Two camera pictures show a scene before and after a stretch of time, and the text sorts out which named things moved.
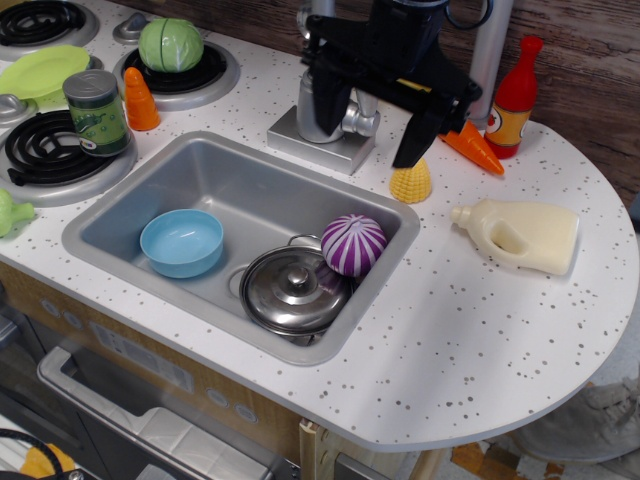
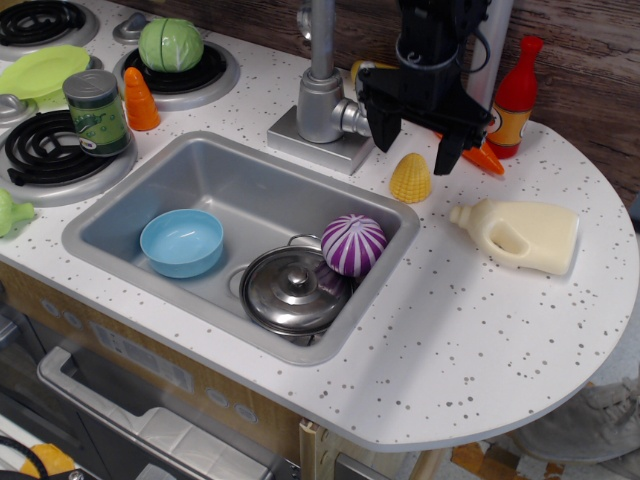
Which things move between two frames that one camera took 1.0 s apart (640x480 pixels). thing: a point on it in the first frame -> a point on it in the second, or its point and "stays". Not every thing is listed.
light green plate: [39, 75] stays
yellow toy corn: [411, 185] stays
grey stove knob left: [14, 110] stays
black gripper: [398, 45] -> [424, 85]
